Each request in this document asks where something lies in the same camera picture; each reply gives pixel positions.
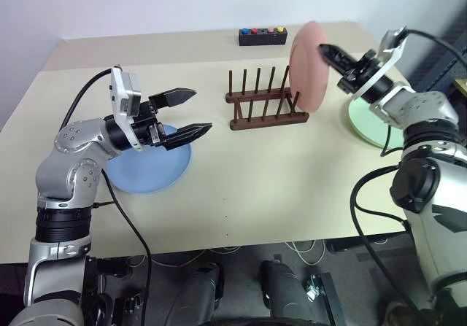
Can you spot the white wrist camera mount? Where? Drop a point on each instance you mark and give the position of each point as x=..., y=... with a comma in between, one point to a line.
x=392, y=47
x=124, y=92

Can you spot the dark metal shelf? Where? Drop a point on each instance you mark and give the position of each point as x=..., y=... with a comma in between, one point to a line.
x=443, y=70

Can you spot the black robot stand frame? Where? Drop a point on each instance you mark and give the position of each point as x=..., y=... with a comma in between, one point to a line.
x=109, y=289

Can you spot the green plate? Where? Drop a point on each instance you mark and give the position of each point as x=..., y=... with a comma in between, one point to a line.
x=361, y=122

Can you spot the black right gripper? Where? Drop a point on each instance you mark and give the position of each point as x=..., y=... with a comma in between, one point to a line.
x=359, y=72

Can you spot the wooden dish rack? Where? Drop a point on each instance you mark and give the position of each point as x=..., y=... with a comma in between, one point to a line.
x=270, y=120

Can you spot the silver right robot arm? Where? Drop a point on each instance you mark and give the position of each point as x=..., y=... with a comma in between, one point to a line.
x=419, y=103

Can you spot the blue plate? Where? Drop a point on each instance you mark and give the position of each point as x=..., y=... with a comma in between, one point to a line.
x=153, y=169

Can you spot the dark grey rounded robot leg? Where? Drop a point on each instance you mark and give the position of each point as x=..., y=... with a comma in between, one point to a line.
x=282, y=293
x=198, y=293

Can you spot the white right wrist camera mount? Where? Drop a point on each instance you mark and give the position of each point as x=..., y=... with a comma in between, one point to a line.
x=392, y=47

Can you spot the black table frame bar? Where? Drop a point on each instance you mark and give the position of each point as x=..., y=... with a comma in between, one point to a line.
x=365, y=243

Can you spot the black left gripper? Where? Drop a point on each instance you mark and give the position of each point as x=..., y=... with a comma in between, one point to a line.
x=147, y=125

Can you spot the black table foot with caster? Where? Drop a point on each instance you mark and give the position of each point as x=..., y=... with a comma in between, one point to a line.
x=330, y=300

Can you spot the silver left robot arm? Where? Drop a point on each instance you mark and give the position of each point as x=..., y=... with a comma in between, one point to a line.
x=54, y=173

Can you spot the pink plate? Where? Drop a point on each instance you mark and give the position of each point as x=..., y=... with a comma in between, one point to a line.
x=306, y=81

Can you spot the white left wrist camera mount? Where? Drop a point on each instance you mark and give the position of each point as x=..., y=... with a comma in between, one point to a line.
x=124, y=92

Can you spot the black box with coloured buttons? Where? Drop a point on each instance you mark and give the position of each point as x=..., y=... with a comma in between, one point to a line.
x=262, y=39

